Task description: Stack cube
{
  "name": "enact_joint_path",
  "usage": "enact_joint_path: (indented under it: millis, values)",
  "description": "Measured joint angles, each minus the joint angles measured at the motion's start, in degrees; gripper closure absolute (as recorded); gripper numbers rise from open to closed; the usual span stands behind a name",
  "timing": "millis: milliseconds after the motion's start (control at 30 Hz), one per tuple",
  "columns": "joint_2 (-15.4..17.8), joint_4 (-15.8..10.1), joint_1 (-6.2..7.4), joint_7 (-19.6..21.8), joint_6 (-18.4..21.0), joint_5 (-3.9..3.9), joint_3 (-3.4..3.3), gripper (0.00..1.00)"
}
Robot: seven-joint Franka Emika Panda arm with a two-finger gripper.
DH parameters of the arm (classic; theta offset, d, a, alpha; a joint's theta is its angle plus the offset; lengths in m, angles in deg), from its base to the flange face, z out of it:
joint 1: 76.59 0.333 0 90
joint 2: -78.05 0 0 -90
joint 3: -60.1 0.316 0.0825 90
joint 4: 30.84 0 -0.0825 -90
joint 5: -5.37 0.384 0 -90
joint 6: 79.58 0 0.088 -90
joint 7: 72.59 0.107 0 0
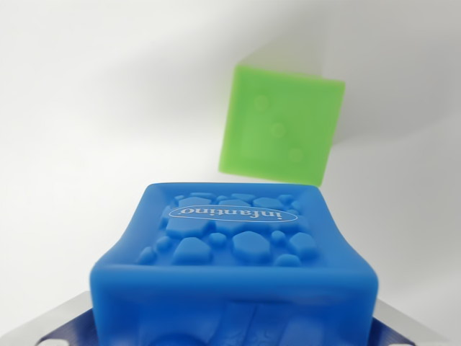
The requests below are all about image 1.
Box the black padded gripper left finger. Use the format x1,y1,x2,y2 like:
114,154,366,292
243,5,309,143
6,290,96,346

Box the black padded gripper right finger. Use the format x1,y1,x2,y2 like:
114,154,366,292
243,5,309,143
370,298,439,346

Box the blue rubber embossed toy cube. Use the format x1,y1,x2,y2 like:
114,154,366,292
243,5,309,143
88,182,380,346

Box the green rubber embossed toy cube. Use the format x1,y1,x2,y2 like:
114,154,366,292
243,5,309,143
218,63,346,187

